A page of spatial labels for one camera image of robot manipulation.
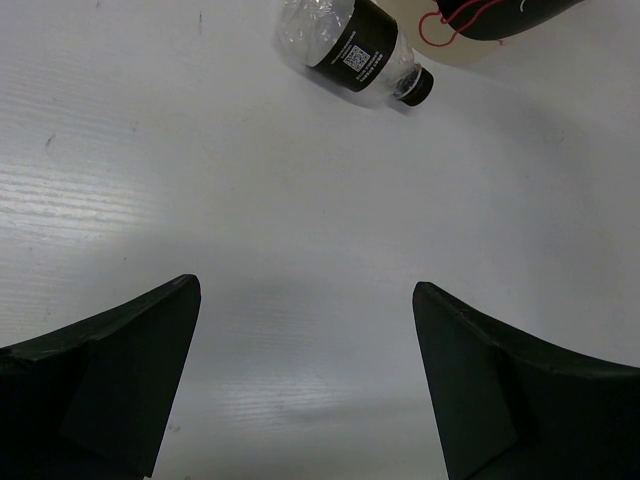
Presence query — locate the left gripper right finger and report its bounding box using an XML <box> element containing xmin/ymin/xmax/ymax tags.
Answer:
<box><xmin>412</xmin><ymin>282</ymin><xmax>639</xmax><ymax>479</ymax></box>

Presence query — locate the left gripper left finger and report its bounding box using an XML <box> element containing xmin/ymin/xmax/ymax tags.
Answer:
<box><xmin>1</xmin><ymin>274</ymin><xmax>201</xmax><ymax>479</ymax></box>

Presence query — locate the black label clear bottle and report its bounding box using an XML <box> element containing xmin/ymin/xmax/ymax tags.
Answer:
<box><xmin>276</xmin><ymin>1</ymin><xmax>434</xmax><ymax>107</ymax></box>

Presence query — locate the cream bin with black ears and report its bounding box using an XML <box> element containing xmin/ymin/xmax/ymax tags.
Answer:
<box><xmin>379</xmin><ymin>0</ymin><xmax>580</xmax><ymax>66</ymax></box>

